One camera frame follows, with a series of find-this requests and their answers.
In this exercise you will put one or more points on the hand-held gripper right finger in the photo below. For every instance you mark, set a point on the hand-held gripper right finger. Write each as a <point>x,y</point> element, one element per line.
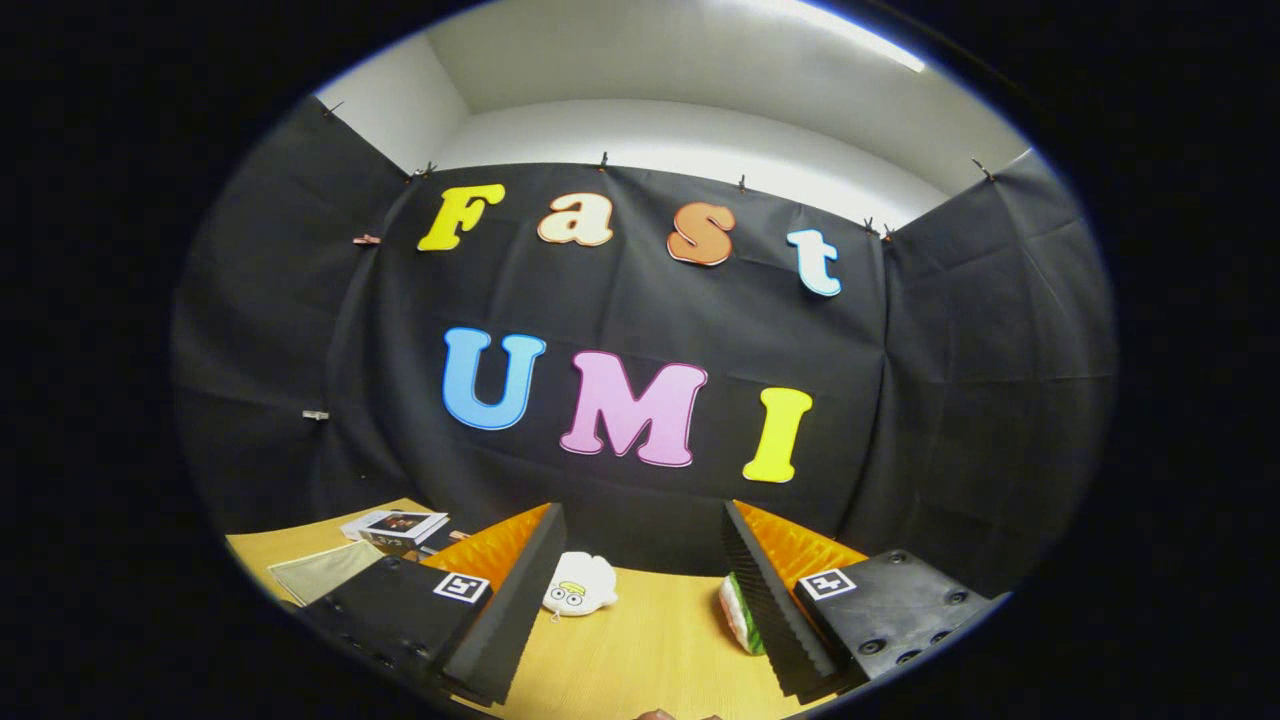
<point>770,610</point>

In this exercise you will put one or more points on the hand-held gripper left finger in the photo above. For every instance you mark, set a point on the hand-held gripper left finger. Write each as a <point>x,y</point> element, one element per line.
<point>510,620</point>

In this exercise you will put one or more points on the grey fabric storage box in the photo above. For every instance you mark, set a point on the grey fabric storage box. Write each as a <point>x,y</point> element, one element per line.
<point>320,570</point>

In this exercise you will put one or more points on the watermelon slice plush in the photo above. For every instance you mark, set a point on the watermelon slice plush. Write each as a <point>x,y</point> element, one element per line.
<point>740,610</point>

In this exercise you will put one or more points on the white plush toy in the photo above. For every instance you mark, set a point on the white plush toy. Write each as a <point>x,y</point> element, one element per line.
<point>590,580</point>

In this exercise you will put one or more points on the white portrait book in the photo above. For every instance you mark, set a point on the white portrait book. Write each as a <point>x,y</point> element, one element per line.
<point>395,525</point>

